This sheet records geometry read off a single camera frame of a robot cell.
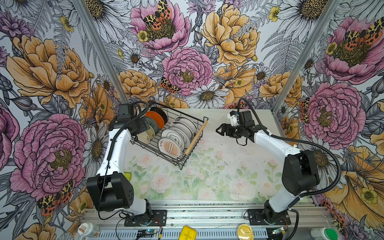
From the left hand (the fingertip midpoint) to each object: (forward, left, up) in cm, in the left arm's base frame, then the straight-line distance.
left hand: (140, 132), depth 82 cm
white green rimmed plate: (+12, -26, -6) cm, 29 cm away
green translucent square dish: (-15, +9, -20) cm, 27 cm away
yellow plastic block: (-43, -25, -20) cm, 54 cm away
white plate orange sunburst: (-2, -14, -13) cm, 19 cm away
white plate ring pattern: (+4, -17, -8) cm, 20 cm away
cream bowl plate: (+5, +1, -11) cm, 12 cm away
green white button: (-45, -82, -11) cm, 95 cm away
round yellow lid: (-43, -52, -21) cm, 71 cm away
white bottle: (-42, +16, -12) cm, 46 cm away
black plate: (+24, -7, -9) cm, 27 cm away
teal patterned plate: (+17, -1, -12) cm, 21 cm away
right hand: (+2, -45, -6) cm, 46 cm away
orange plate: (+19, -4, -9) cm, 22 cm away
